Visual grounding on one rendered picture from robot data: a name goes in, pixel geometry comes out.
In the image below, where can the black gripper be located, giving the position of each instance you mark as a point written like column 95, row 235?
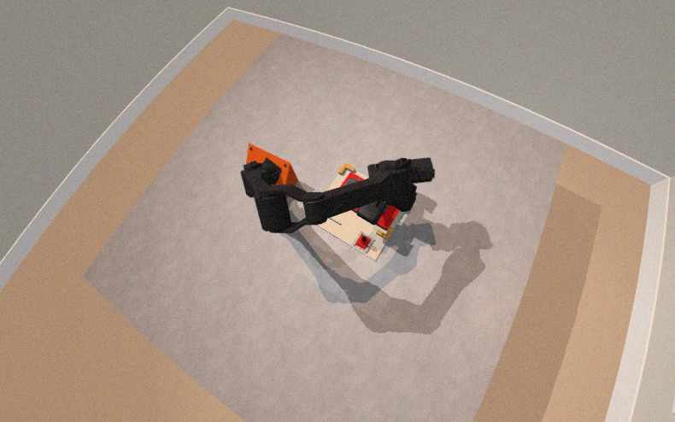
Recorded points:
column 372, row 212

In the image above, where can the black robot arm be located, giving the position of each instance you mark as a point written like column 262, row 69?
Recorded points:
column 389, row 181

